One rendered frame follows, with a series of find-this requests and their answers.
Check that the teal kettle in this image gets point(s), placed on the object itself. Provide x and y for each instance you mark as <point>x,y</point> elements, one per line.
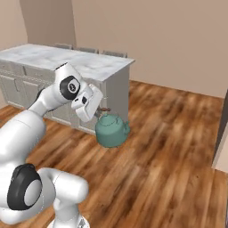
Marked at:
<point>111,132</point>

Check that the grey island with marble top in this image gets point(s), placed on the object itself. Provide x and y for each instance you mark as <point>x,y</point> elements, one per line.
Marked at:
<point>117,89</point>

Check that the grey cupboard door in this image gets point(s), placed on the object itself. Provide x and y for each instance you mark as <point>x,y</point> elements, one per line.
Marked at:
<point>30,93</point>
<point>8,89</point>

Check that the grey drawer front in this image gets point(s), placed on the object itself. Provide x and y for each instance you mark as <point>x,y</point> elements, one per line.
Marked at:
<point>38,74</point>
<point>11,68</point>

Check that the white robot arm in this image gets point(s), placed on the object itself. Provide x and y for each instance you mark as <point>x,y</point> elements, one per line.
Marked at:
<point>20,136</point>

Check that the grey stool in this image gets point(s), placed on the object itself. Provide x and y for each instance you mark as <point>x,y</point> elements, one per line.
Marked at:
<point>87,50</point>
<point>115,54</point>
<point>63,46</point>

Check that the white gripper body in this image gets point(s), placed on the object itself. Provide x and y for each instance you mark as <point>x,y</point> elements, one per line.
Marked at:
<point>92,101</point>

